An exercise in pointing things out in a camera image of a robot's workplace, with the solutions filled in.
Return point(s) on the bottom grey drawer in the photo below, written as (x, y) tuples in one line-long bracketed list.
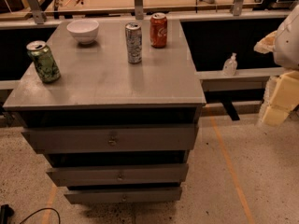
[(164, 194)]

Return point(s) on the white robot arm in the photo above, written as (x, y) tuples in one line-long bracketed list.
[(284, 42)]

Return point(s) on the white ceramic bowl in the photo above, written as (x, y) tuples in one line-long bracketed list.
[(83, 31)]

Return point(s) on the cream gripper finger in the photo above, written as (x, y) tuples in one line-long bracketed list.
[(266, 44)]

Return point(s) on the grey drawer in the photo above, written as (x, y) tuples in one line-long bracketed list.
[(118, 175), (110, 139), (164, 194)]

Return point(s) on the silver redbull can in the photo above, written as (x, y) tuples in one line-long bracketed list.
[(133, 34)]

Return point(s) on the grey metal bracket left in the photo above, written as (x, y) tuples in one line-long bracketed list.
[(38, 14)]

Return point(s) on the grey metal bracket middle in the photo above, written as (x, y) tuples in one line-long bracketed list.
[(139, 12)]

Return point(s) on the middle grey drawer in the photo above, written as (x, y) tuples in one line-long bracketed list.
[(118, 175)]

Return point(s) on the green soda can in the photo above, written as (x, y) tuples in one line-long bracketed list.
[(45, 65)]

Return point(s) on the orange soda can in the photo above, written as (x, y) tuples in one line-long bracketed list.
[(158, 30)]

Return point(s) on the grey drawer cabinet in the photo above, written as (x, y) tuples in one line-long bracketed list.
[(98, 87)]

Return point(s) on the black plug on floor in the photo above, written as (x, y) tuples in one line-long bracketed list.
[(5, 213)]

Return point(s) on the top grey drawer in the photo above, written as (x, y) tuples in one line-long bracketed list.
[(110, 139)]

